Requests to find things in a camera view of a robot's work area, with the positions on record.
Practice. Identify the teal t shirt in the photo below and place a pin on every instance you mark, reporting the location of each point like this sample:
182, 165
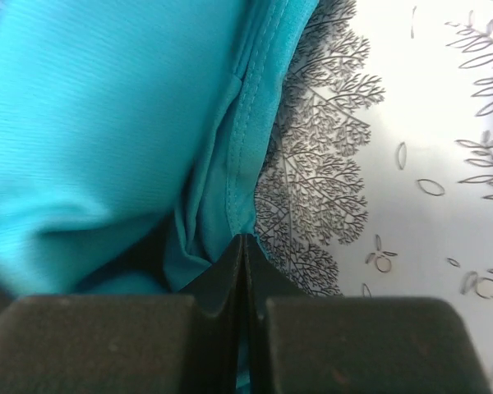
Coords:
132, 136

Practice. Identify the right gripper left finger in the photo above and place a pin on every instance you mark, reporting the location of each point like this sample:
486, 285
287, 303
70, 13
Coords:
179, 343

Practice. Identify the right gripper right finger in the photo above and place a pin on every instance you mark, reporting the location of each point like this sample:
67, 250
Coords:
304, 344

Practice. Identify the floral table cloth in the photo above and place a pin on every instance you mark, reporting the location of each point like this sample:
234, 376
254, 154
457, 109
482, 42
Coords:
379, 176

